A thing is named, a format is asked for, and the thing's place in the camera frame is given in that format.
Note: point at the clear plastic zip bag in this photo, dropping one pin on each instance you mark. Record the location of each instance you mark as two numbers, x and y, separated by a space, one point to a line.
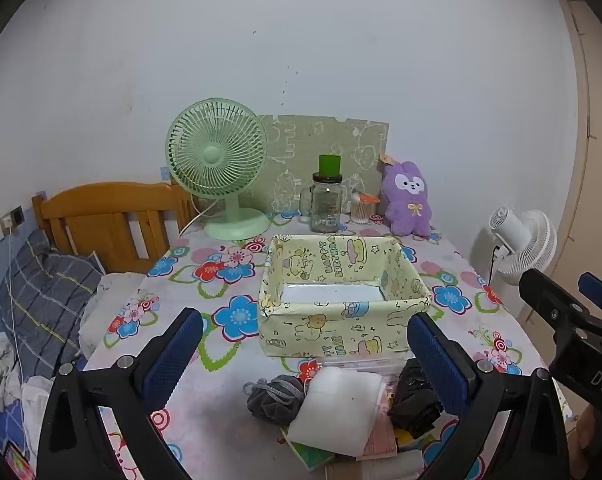
361 364

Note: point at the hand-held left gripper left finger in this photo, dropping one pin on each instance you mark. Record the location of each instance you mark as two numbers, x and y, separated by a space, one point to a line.
173 355

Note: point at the pink cloth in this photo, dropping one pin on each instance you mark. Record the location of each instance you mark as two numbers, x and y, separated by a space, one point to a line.
381 440

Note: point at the cartoon print storage box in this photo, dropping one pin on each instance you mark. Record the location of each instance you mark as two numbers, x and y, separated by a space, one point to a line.
343 295

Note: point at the glass jar with green lid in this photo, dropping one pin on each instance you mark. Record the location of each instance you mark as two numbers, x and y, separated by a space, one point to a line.
326 205

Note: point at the beige door frame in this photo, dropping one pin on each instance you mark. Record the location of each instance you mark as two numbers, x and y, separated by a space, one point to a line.
591 135

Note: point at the small toothpick jar orange lid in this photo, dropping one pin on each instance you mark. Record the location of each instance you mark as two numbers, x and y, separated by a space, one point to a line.
363 207

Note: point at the wooden bed headboard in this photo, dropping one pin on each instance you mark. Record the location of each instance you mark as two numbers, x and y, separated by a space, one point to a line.
106 220

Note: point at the printed cardboard panel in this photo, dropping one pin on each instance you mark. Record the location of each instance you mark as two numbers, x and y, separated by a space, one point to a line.
326 150

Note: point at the wall socket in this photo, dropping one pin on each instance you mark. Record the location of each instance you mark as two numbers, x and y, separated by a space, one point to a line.
12 219

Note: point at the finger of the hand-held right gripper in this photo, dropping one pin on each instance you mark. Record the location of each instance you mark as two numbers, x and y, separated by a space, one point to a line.
551 300
601 292

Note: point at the green desk fan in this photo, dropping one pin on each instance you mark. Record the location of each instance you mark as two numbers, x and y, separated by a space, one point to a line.
216 160

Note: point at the purple plush rabbit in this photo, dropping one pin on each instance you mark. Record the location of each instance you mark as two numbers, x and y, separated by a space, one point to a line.
408 200

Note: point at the white clip fan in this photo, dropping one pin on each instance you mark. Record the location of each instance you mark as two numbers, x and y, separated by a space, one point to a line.
523 245

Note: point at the white cloth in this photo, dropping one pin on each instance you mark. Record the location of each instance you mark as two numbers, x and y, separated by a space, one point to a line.
338 412

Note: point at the black cloth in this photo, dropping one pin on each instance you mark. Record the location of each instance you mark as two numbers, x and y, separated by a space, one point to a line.
416 400

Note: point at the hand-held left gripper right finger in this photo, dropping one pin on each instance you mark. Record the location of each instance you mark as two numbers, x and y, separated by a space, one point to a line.
438 360

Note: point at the white bedding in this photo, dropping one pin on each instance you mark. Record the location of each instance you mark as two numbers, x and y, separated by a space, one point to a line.
108 305

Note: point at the floral tablecloth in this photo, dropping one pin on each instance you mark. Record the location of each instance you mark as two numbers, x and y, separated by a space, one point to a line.
216 410

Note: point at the plaid grey pillow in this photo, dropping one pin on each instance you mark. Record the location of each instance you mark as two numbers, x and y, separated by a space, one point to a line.
46 300

